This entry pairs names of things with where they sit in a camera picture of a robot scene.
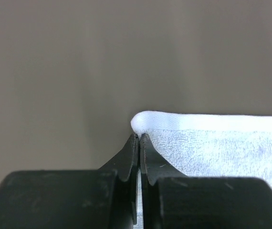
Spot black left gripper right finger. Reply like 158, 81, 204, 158
139, 134, 272, 229

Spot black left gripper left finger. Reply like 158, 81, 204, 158
0, 134, 138, 229

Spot light blue towel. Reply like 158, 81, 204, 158
131, 111, 272, 189

